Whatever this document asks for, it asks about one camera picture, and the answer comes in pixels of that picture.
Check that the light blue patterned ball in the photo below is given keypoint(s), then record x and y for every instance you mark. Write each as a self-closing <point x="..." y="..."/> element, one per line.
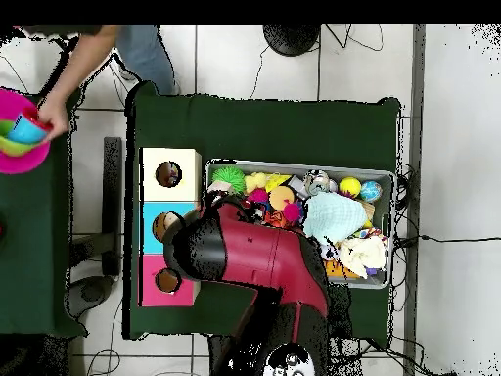
<point x="370" y="191"/>

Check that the black round stand base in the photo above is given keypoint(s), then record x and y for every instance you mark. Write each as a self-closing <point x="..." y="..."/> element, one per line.
<point x="291" y="39"/>

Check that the cream waffle cloth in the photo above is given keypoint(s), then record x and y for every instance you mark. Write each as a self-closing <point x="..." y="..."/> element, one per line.
<point x="362" y="254"/>

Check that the green spiky rubber ball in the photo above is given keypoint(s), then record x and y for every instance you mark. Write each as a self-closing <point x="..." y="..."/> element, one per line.
<point x="229" y="178"/>

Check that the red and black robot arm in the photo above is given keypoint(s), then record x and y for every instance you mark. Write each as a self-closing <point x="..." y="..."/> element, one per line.
<point x="266" y="258"/>

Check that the bright green plastic dish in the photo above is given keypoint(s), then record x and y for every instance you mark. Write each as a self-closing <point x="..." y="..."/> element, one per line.
<point x="11" y="149"/>

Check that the yellow foam ball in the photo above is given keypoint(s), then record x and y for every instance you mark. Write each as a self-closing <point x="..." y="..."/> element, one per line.
<point x="349" y="187"/>

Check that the pink plastic bowl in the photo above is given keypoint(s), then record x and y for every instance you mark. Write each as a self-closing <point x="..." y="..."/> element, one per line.
<point x="19" y="166"/>

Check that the person's hand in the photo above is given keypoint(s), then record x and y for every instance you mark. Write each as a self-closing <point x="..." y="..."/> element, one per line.
<point x="54" y="117"/>

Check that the person's forearm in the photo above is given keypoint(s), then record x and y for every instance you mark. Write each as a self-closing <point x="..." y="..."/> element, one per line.
<point x="78" y="58"/>

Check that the white cloth with colourful spots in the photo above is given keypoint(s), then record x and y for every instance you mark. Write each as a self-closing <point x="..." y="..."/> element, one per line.
<point x="368" y="233"/>
<point x="169" y="175"/>

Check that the person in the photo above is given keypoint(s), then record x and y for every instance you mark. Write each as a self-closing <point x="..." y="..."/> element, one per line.
<point x="145" y="58"/>

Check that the mint green waffle cloth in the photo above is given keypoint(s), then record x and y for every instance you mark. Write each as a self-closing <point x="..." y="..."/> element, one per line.
<point x="332" y="217"/>

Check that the blue plastic cup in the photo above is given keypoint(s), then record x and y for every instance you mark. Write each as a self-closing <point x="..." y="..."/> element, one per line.
<point x="25" y="133"/>

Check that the wooden box with three holes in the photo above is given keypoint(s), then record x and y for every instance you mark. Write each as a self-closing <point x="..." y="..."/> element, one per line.
<point x="164" y="192"/>

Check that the plain wooden cube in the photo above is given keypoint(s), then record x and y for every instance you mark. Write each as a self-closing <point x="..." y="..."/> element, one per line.
<point x="215" y="188"/>

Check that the shallow metal mesh bin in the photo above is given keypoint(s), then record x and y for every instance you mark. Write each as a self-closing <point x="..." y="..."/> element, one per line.
<point x="368" y="174"/>

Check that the dark green table cloth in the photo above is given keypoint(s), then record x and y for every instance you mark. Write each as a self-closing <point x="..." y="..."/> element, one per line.
<point x="274" y="129"/>
<point x="35" y="254"/>

